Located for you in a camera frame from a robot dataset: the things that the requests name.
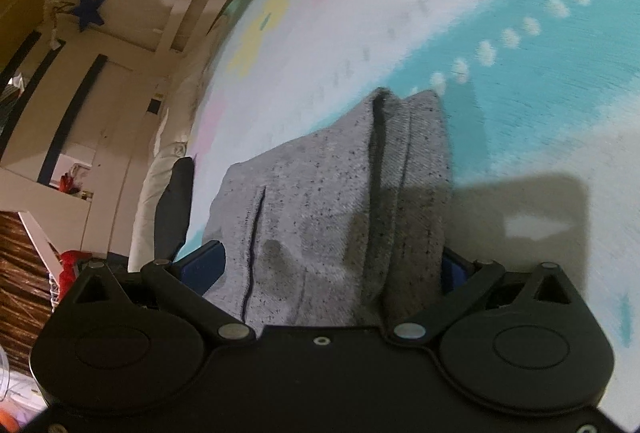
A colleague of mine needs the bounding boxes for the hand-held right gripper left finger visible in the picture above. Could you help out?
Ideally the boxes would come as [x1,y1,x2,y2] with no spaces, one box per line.
[69,240,257,347]

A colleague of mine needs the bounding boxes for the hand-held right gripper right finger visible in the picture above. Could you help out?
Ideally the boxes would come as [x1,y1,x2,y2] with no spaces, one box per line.
[385,248,584,347]

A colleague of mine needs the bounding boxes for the grey speckled pants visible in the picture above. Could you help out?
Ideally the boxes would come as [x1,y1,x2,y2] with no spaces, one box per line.
[202,88,457,329]

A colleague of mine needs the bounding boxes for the dark navy cloth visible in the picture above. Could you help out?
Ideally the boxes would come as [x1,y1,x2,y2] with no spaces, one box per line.
[154,157,195,260]

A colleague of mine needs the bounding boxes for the white pillow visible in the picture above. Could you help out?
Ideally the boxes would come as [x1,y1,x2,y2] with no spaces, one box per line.
[127,78,201,274]

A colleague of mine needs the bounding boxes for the red object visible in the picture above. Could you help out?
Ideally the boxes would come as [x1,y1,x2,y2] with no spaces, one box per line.
[54,250,95,310]

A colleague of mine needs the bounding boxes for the white cabinet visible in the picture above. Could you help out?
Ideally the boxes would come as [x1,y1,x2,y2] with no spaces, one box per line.
[0,28,173,264]

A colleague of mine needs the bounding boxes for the brown wicker basket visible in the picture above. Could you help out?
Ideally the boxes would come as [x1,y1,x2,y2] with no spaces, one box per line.
[0,210,58,375]

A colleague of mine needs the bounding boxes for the pastel printed blanket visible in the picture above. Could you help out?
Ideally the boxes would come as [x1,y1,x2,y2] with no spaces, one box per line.
[187,0,640,364]

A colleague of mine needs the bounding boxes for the clear plastic container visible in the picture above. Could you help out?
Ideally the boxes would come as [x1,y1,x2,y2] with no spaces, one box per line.
[0,347,49,432]

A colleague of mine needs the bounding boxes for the blue star decoration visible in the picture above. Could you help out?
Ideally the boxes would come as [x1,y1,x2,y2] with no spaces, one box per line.
[70,0,107,34]

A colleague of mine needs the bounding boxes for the dark cabinet handle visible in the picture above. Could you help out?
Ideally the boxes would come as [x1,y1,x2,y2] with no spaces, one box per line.
[0,30,44,90]
[42,54,109,184]
[7,39,67,148]

